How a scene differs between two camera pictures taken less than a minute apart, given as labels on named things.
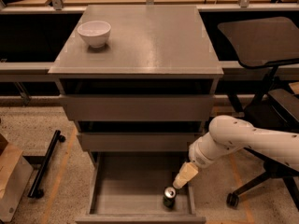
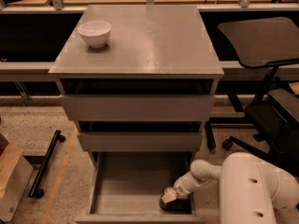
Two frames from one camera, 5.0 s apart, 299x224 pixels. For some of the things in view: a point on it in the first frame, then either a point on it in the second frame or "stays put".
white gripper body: x=198 y=156 → x=180 y=189
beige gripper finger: x=187 y=173 → x=168 y=197
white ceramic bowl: x=96 y=32 stays put
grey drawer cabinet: x=137 y=81 stays put
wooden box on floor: x=15 y=174 stays put
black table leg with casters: x=35 y=191 stays put
